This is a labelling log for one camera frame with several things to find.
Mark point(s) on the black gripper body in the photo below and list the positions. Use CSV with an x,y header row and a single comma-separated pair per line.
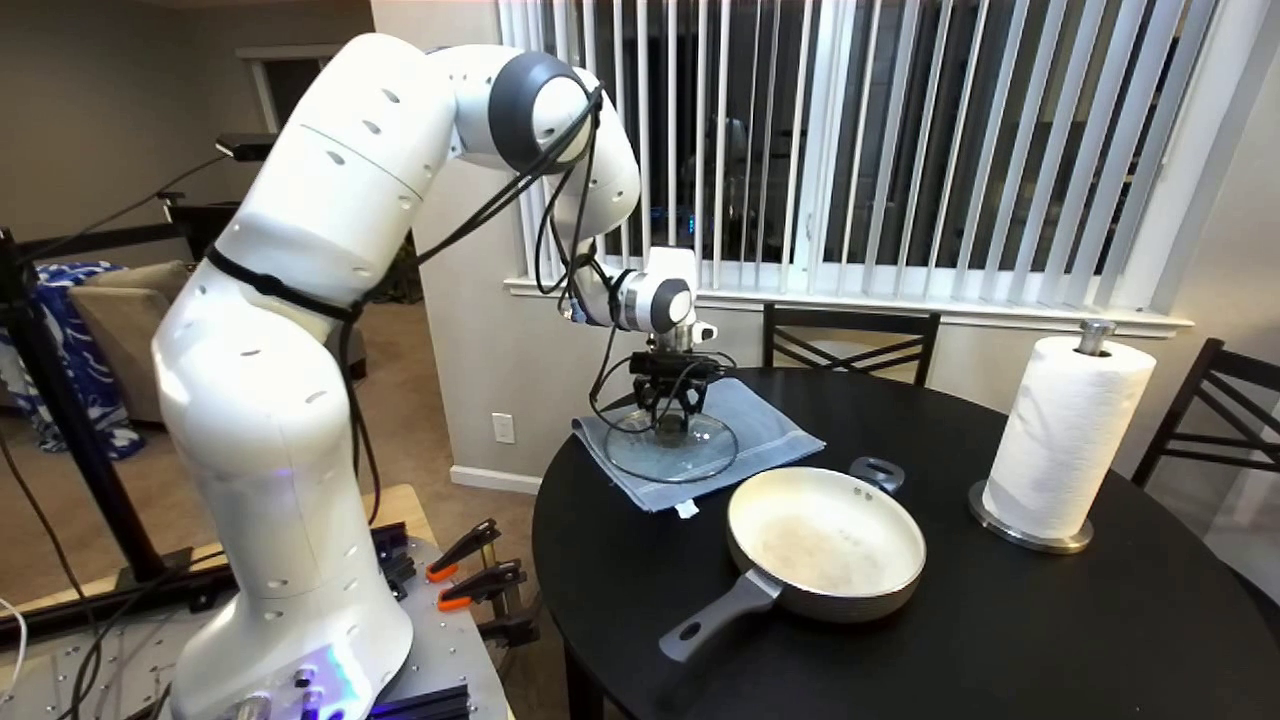
x,y
671,371

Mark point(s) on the glass pot lid gold rim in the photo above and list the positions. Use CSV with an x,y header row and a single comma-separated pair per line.
x,y
665,458

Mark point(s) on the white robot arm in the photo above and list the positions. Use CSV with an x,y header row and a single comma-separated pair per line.
x,y
281,400

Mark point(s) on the blue white dish towel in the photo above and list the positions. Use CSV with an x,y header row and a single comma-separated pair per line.
x,y
774,424

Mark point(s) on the dark wooden chair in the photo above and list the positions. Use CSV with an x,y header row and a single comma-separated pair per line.
x,y
852,357
1222,415

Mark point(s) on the orange black spring clamp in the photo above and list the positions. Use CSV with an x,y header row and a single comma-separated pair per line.
x,y
481,585
465,546

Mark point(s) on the metal paper towel holder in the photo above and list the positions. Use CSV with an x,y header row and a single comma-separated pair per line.
x,y
1025,535

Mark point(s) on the white vertical window blinds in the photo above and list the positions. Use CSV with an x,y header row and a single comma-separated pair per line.
x,y
934,133

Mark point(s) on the white paper towel roll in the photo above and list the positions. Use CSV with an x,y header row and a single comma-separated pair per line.
x,y
1064,424

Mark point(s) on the beige sofa cushion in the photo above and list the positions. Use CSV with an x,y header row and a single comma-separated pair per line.
x,y
124,333

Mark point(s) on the blue patterned fabric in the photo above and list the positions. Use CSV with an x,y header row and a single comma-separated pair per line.
x,y
67,333

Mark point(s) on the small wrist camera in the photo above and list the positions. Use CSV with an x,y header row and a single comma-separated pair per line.
x,y
702,333

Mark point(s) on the white wall outlet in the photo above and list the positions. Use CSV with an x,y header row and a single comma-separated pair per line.
x,y
501,424

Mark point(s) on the black metal stand frame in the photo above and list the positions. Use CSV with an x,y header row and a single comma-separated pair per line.
x,y
75,441

